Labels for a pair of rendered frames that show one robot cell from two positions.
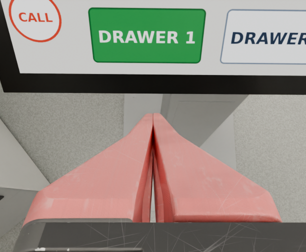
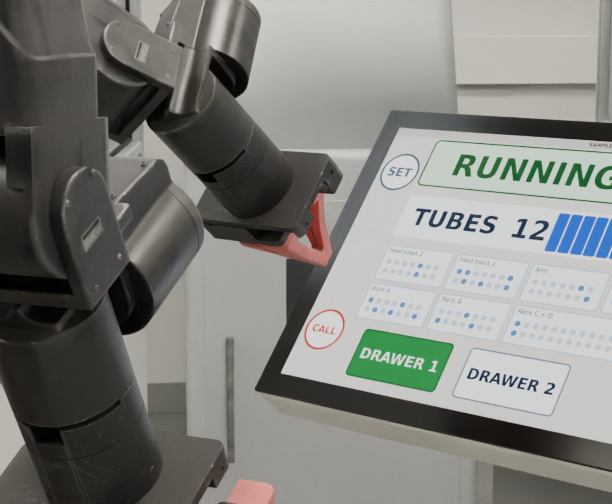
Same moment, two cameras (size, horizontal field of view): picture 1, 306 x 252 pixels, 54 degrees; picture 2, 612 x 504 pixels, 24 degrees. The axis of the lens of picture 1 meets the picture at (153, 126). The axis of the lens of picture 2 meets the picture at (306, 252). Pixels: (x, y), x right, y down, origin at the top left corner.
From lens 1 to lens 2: 109 cm
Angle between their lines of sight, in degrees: 70
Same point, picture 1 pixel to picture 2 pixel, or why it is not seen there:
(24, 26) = (312, 334)
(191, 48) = (430, 376)
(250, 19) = (488, 358)
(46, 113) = not seen: outside the picture
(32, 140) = not seen: outside the picture
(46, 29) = (326, 339)
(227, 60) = (459, 394)
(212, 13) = (459, 348)
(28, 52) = (300, 355)
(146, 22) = (404, 347)
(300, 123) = not seen: outside the picture
